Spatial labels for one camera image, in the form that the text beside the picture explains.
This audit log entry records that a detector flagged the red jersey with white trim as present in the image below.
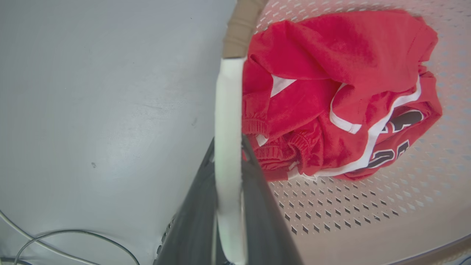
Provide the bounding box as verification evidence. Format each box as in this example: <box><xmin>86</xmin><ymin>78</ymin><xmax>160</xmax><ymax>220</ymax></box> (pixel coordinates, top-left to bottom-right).
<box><xmin>242</xmin><ymin>9</ymin><xmax>443</xmax><ymax>182</ymax></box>

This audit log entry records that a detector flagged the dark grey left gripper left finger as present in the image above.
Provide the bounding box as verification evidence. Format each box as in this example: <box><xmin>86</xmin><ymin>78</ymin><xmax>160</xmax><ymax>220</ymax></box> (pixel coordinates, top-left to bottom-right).
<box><xmin>153</xmin><ymin>137</ymin><xmax>218</xmax><ymax>265</ymax></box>

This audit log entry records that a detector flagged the thin white cable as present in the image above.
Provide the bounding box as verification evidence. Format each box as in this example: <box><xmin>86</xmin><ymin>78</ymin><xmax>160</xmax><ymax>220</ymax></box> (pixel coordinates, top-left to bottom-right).
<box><xmin>0</xmin><ymin>210</ymin><xmax>100</xmax><ymax>265</ymax></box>

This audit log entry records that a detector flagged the white perforated laundry basket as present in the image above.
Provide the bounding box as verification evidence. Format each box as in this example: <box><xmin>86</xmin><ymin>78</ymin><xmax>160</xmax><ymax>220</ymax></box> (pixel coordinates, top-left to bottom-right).
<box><xmin>211</xmin><ymin>0</ymin><xmax>471</xmax><ymax>265</ymax></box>

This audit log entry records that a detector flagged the thin grey cable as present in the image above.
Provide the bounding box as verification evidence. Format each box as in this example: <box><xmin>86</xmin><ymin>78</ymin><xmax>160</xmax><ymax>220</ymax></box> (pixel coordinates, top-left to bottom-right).
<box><xmin>13</xmin><ymin>230</ymin><xmax>141</xmax><ymax>265</ymax></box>

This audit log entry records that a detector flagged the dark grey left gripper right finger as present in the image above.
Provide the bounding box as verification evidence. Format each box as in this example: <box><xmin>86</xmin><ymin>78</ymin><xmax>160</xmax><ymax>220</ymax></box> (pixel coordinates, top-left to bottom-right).
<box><xmin>241</xmin><ymin>135</ymin><xmax>304</xmax><ymax>265</ymax></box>

